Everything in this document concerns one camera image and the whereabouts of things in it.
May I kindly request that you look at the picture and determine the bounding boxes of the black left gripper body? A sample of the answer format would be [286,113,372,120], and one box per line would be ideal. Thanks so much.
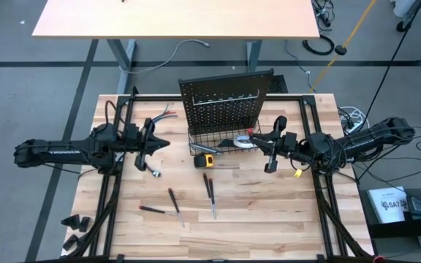
[122,117,156,172]

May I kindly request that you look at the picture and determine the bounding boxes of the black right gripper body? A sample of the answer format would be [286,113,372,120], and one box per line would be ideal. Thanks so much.
[262,115,300,175]

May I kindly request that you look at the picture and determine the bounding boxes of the white tape roll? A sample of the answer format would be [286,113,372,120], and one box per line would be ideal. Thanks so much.
[232,134,257,149]

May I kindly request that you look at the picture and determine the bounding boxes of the grey utility knife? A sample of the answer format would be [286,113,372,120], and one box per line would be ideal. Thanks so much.
[189,142,223,155]

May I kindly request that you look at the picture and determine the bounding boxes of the yellow black tape measure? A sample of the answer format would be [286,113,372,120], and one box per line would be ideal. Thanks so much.
[192,153,216,169]

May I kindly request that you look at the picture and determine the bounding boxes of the black mesh panel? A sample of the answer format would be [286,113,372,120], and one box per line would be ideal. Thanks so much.
[267,74,289,94]

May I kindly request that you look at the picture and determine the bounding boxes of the black metal pegboard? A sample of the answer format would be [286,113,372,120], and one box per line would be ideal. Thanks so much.
[178,69,276,137]

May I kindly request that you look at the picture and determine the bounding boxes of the black plastic wedge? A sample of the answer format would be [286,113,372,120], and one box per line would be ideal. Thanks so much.
[62,233,80,254]
[78,216,92,233]
[61,214,82,232]

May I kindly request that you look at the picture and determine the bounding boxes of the white booklet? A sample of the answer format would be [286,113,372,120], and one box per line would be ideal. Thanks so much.
[365,186,409,225]

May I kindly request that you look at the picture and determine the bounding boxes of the light wooden desk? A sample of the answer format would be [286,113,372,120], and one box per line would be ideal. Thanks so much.
[31,0,322,96]

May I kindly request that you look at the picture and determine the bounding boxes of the black storage bin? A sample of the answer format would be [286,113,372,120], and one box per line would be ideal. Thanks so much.
[359,186,421,239]

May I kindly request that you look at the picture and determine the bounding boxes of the small dark device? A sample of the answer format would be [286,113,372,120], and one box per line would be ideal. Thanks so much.
[406,194,421,213]

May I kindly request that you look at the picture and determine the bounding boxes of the coloured wire bundle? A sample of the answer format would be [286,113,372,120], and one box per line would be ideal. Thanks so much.
[133,103,179,179]

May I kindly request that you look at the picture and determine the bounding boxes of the black wire basket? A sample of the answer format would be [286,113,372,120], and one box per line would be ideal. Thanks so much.
[187,119,263,157]

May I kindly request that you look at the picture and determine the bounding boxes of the silver hook rail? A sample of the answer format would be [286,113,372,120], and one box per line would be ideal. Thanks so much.
[191,88,262,107]

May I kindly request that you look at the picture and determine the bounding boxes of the white cable bundle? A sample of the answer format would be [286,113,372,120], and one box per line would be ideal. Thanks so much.
[337,105,371,134]

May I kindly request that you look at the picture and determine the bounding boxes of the black floor hose loop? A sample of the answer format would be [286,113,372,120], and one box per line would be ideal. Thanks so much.
[302,34,336,57]

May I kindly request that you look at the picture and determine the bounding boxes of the grey floor cable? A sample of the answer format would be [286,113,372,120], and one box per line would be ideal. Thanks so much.
[118,38,211,76]

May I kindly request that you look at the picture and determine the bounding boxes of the black floor cables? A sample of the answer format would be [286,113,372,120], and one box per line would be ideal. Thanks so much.
[352,123,421,184]

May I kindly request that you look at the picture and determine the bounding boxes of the black cable tangle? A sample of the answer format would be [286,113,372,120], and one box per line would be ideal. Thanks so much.
[311,0,338,29]

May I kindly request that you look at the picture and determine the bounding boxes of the yellow hanging cord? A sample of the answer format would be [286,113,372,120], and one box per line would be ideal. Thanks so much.
[308,0,380,94]

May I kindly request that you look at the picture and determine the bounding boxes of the long black arm cable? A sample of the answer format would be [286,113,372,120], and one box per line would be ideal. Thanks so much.
[355,0,421,129]

